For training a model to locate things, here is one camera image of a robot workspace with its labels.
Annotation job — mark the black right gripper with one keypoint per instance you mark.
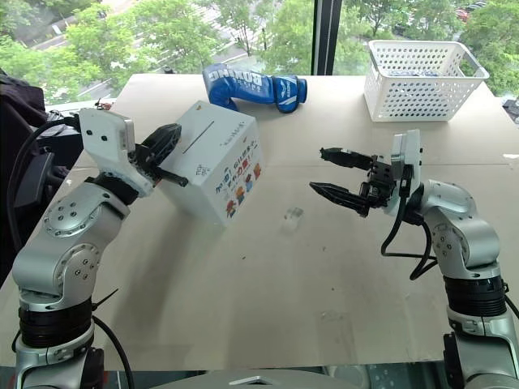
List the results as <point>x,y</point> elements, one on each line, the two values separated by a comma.
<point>381,186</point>

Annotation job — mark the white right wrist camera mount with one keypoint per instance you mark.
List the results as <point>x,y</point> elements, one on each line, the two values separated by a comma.
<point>411,158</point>

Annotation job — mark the dark window frame post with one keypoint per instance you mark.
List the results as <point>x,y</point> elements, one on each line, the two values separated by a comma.
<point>326,36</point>

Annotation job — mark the blue boxing glove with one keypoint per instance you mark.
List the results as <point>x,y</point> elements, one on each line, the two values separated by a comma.
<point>251,91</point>

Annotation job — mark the small clear plastic piece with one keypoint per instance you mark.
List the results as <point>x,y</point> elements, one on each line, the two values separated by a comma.
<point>292,221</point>

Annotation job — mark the dark object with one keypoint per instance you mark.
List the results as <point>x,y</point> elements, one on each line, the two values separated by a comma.
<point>513,109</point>

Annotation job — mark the white cardboard box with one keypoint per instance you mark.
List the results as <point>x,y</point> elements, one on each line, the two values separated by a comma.
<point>227,162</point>

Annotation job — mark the black cloth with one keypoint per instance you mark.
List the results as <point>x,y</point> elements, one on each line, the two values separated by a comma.
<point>16,105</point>

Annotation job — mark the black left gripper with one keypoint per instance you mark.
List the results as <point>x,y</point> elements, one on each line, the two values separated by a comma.
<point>146,160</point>

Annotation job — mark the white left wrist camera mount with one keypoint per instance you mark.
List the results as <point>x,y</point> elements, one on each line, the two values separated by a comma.
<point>99,142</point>

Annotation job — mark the small dark clamp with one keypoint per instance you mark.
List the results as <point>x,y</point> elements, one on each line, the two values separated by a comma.
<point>103,106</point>

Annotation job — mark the black flat device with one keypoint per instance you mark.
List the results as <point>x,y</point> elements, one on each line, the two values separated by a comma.
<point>34,180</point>

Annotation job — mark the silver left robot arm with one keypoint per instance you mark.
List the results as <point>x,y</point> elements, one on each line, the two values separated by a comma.
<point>73,215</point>

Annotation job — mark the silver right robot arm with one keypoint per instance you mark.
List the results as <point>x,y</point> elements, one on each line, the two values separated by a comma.
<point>458,227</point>

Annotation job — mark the blue white packet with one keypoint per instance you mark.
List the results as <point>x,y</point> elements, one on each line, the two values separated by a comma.
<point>405,73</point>

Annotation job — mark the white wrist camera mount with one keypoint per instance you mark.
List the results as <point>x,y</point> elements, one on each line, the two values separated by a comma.
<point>99,142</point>
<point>411,158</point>

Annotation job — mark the white perforated plastic basket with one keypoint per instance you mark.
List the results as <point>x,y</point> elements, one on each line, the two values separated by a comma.
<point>409,93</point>

